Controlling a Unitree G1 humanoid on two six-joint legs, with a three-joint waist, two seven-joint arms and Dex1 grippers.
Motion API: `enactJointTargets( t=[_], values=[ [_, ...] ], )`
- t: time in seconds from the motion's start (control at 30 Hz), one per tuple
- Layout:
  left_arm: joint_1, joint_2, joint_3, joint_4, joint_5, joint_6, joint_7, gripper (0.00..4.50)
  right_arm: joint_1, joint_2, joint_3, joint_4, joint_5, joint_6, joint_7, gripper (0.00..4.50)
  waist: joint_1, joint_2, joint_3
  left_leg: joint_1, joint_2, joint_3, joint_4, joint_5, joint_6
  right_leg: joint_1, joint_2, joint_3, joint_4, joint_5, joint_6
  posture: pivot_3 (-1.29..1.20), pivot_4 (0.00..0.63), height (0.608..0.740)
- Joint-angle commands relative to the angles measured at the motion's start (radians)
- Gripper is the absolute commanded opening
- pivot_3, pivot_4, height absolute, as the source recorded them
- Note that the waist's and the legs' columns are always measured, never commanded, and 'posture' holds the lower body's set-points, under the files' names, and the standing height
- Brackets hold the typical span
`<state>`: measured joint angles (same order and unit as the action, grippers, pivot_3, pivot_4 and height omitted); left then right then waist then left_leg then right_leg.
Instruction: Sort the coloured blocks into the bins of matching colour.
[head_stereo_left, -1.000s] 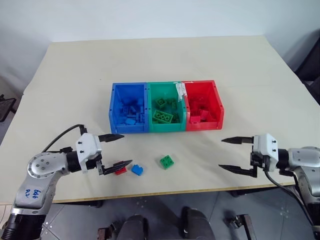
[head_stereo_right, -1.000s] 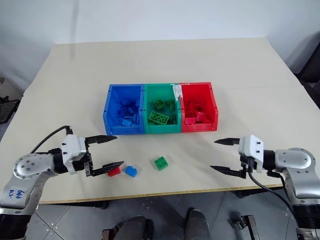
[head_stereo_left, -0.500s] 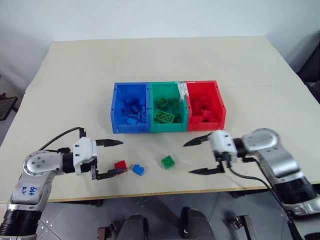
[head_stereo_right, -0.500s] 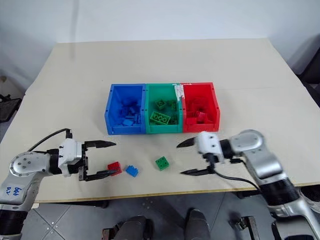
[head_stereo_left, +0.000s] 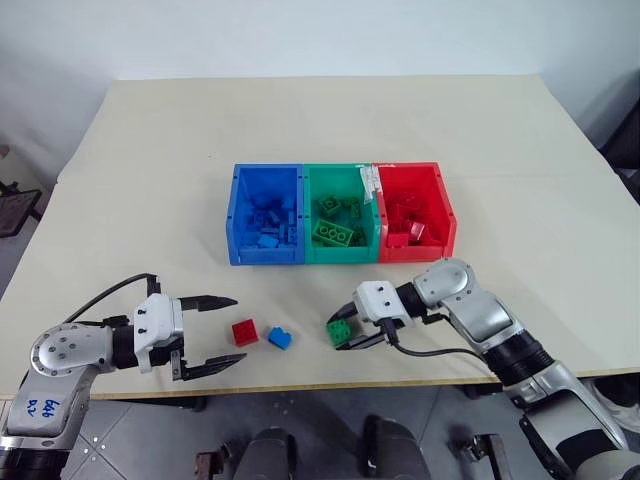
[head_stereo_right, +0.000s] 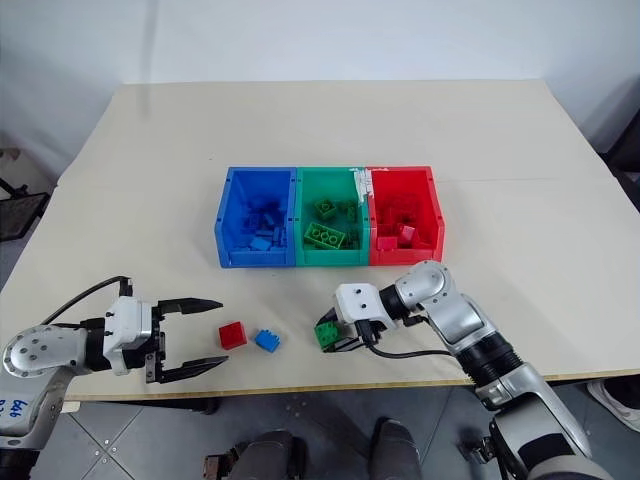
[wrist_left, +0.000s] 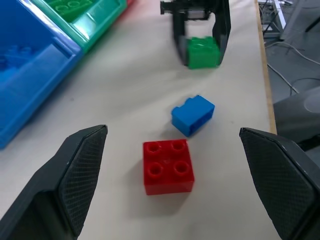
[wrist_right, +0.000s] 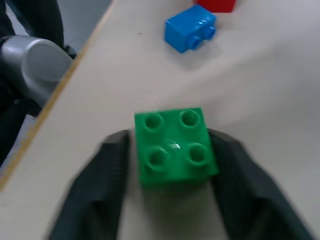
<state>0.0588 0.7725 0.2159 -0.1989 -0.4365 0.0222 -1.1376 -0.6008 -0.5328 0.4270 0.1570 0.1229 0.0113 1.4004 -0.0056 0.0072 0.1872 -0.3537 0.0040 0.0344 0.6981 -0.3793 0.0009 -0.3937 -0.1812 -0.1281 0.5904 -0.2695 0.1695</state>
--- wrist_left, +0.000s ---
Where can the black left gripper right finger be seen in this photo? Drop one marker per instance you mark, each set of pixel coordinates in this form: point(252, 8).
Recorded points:
point(282, 185)

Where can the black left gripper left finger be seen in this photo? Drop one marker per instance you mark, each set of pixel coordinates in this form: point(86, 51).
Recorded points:
point(50, 190)

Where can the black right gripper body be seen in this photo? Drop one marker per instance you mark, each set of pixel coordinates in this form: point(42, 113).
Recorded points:
point(192, 8)

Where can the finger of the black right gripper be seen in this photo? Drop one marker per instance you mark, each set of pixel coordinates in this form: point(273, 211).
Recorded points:
point(179, 37)
point(223, 30)

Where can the green toy building block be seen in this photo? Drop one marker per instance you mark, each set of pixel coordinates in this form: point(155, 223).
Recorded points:
point(202, 53)
point(67, 11)

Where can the dark grey rounded housing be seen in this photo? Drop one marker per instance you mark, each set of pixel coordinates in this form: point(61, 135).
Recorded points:
point(297, 117)

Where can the blue toy building block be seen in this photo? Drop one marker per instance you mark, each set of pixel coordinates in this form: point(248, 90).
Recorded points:
point(12, 60)
point(192, 115)

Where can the green plastic bin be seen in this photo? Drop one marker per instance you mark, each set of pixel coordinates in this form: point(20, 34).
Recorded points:
point(100, 27)

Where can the red toy building block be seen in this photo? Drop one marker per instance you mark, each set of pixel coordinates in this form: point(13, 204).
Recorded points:
point(166, 165)

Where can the blue plastic bin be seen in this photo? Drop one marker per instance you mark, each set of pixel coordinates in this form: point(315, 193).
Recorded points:
point(58, 65)

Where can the grey metal frame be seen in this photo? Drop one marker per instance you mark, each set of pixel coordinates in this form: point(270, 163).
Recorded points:
point(271, 17)

